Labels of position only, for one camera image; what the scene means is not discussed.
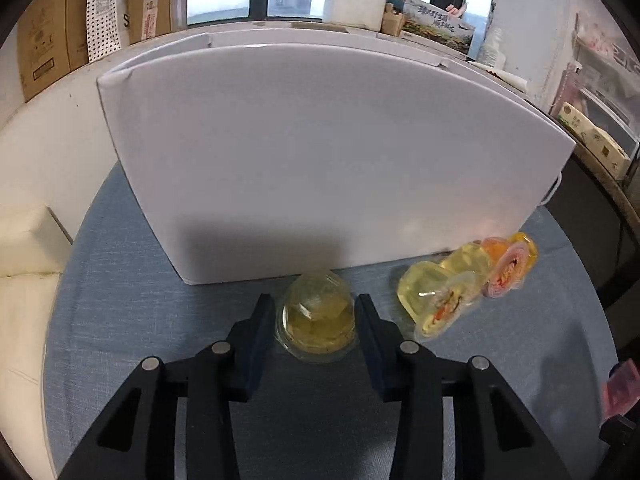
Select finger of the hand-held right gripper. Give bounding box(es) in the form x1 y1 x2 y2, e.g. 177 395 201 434
599 414 640 456

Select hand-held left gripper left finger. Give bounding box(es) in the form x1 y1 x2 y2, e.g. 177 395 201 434
57 294 277 480

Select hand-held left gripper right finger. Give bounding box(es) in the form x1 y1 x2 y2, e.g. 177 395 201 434
355 294 573 480

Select pink snack packet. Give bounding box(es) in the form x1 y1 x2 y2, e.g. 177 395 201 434
602 362 640 420

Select clear domed yellow jelly cup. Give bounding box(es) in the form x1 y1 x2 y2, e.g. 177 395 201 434
275 270 360 365

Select pile of jelly cups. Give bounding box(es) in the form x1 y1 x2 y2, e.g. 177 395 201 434
397 231 540 343

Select wooden side table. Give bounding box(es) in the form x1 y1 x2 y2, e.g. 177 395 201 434
545 150 640 311

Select cream leather sofa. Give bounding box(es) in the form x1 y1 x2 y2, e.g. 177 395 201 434
0 205 75 411

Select patterned cream box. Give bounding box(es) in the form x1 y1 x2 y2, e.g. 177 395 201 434
557 101 630 181

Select white tube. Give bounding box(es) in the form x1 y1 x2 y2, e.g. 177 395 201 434
470 62 528 92

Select white plastic bottle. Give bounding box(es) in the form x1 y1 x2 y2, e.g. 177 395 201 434
479 27 507 68

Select landscape printed box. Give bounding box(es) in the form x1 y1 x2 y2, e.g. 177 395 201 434
400 0 476 56

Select small brown box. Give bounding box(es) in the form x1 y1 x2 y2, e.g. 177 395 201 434
382 2 406 36

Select clear plastic storage bins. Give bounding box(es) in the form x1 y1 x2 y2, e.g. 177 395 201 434
570 35 640 156

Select small cardboard box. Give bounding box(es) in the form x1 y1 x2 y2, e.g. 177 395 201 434
124 0 190 46

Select white foam box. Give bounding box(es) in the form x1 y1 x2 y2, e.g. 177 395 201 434
322 0 390 31

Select dotted white paper bag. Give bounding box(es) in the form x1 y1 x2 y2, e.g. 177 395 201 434
85 0 156 61

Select large cardboard box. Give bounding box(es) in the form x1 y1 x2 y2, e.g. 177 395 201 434
17 0 91 103

